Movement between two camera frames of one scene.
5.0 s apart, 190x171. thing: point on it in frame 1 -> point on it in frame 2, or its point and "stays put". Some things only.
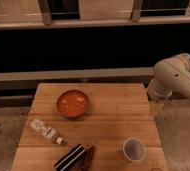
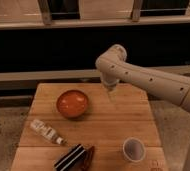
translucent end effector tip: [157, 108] -> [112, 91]
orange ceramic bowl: [72, 104] stays put
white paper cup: [134, 149] stays put
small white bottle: [46, 131] stays put
